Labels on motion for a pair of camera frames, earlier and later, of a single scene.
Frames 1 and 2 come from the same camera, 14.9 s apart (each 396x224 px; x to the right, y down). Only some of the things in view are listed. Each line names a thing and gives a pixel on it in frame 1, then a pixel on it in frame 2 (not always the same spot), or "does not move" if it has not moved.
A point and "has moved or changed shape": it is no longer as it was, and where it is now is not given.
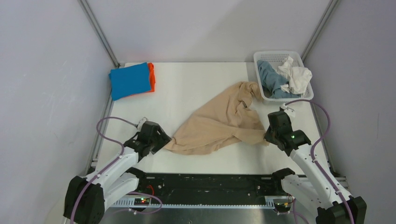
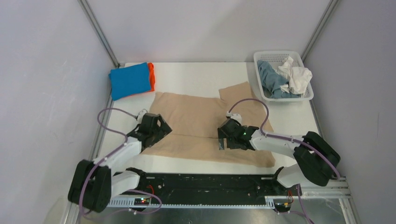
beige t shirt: x=234 y=118 has moved or changed shape
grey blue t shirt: x=272 y=81 does not move
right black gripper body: x=270 y=135 → x=225 y=136
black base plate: x=210 y=185 does not move
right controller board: x=282 y=207 does not move
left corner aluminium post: x=99 y=32 does not move
